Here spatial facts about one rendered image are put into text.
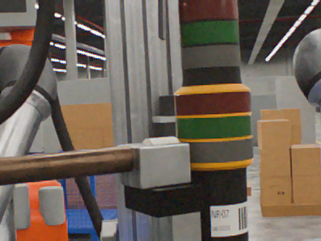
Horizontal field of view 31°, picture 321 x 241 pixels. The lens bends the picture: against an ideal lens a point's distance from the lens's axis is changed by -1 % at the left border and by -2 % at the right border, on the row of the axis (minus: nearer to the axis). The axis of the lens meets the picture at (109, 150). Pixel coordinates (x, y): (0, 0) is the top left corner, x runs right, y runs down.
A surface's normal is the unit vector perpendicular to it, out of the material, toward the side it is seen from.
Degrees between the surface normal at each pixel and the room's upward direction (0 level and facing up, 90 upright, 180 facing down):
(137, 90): 90
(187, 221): 90
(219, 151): 90
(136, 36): 90
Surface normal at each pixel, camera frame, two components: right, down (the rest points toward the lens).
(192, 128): -0.66, 0.10
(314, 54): -0.52, -0.53
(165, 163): 0.39, 0.05
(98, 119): -0.23, 0.09
